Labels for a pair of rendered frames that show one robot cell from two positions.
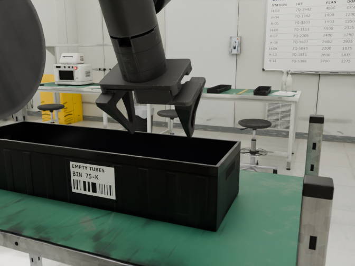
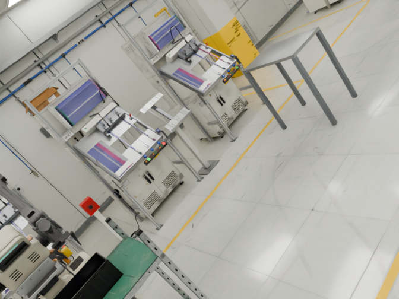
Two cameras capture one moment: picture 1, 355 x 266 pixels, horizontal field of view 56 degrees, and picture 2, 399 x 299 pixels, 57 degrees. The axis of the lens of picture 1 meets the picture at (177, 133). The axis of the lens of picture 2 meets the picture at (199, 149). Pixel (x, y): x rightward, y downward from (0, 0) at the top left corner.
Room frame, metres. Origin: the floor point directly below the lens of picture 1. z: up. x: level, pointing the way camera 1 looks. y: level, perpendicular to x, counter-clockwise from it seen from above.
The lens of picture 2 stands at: (2.36, -0.29, 1.74)
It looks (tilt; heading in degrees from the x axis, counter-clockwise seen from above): 20 degrees down; 132
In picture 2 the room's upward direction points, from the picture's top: 39 degrees counter-clockwise
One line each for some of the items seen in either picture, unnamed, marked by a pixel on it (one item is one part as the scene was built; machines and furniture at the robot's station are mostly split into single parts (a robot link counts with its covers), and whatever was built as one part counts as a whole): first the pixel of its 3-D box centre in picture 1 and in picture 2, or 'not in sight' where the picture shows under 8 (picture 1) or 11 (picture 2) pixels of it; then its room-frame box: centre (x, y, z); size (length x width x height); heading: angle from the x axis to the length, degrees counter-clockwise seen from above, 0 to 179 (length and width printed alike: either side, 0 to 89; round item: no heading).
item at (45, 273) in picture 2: not in sight; (47, 285); (0.23, 0.35, 0.99); 0.28 x 0.16 x 0.22; 68
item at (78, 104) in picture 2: not in sight; (81, 102); (-1.05, 2.41, 1.52); 0.51 x 0.13 x 0.27; 68
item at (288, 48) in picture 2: not in sight; (298, 82); (0.95, 3.03, 0.40); 0.70 x 0.45 x 0.80; 156
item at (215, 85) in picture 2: not in sight; (204, 86); (-0.48, 3.69, 0.65); 1.01 x 0.73 x 1.29; 158
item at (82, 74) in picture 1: (72, 68); not in sight; (4.97, 1.53, 1.03); 0.44 x 0.37 x 0.46; 74
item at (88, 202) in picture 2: not in sight; (109, 226); (-1.03, 1.56, 0.39); 0.24 x 0.24 x 0.78; 68
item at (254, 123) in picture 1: (254, 148); not in sight; (3.37, -0.80, 0.28); 0.54 x 0.52 x 0.57; 1
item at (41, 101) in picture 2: not in sight; (49, 92); (-1.37, 2.42, 1.82); 0.68 x 0.30 x 0.20; 68
